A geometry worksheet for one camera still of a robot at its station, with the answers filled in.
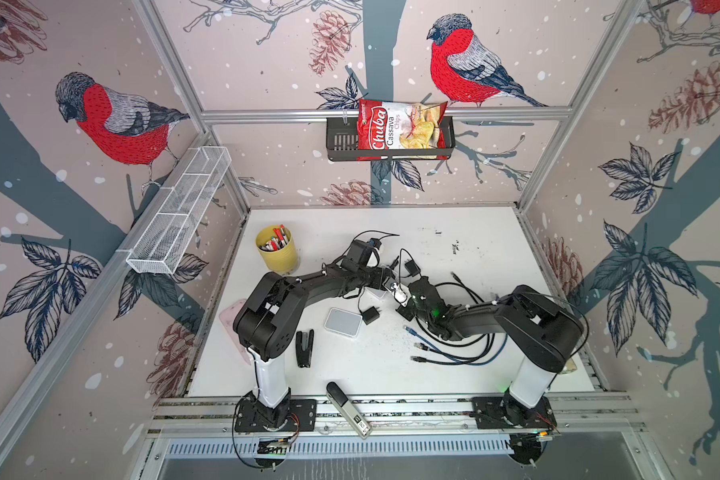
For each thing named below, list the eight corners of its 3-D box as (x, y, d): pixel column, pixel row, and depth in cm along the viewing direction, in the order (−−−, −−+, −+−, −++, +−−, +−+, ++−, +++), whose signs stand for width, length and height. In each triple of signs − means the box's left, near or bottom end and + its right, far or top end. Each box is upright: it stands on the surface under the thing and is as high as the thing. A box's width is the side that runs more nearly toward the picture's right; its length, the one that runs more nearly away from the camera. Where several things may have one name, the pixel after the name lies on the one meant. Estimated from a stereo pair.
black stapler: (293, 367, 83) (291, 364, 81) (298, 333, 90) (297, 329, 88) (310, 367, 83) (309, 364, 81) (314, 332, 90) (313, 329, 88)
